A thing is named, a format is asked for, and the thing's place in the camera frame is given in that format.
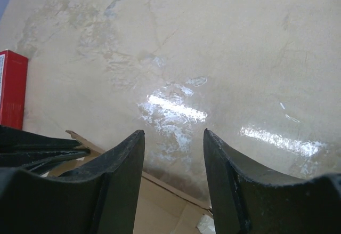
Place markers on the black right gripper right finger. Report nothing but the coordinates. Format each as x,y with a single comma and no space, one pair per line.
248,197

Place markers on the brown cardboard box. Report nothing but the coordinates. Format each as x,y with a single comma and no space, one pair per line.
162,208

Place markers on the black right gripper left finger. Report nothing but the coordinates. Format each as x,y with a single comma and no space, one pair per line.
99,196

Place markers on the red rectangular box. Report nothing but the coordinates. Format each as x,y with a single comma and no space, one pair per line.
14,69

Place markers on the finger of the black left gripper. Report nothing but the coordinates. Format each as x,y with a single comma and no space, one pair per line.
18,140
40,160

